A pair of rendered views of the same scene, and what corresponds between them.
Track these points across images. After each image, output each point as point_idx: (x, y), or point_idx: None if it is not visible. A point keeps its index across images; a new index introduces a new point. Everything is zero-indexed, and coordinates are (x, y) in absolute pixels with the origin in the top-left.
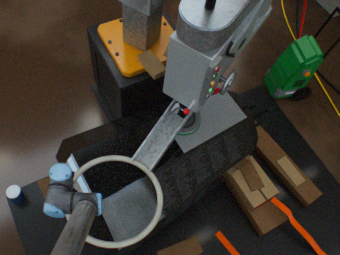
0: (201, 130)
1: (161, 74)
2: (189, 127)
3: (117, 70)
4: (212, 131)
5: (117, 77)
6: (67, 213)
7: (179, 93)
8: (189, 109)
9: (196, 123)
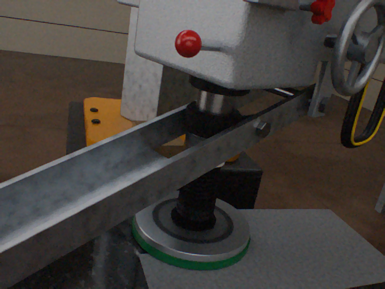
0: (246, 269)
1: (170, 154)
2: (205, 245)
3: (82, 144)
4: (286, 282)
5: (73, 150)
6: None
7: (180, 11)
8: (205, 42)
9: (231, 241)
